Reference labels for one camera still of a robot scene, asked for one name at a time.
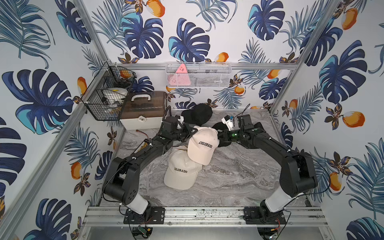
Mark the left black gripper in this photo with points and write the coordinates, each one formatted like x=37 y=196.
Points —
x=186 y=130

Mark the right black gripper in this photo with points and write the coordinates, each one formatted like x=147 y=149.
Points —
x=225 y=135

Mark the black cap with label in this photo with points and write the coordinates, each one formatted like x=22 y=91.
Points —
x=223 y=134

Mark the beige cap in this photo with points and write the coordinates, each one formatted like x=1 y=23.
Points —
x=202 y=145
x=182 y=172

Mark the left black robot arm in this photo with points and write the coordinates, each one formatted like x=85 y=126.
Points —
x=123 y=175

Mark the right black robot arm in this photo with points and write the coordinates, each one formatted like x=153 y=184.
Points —
x=297 y=176

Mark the black cap at back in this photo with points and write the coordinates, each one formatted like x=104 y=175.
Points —
x=199 y=115

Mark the black charging board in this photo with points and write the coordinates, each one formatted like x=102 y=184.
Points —
x=146 y=144

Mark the white box brown lid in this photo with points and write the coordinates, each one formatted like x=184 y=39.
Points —
x=143 y=110

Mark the pink triangle card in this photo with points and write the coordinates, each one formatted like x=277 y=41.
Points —
x=180 y=78

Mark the white bowl in basket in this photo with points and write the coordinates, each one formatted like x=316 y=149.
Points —
x=114 y=95

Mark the clear wall shelf tray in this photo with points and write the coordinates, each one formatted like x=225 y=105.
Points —
x=204 y=75

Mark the black wire basket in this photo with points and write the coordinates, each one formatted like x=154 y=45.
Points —
x=107 y=77

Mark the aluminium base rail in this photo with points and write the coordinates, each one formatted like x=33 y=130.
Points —
x=207 y=217

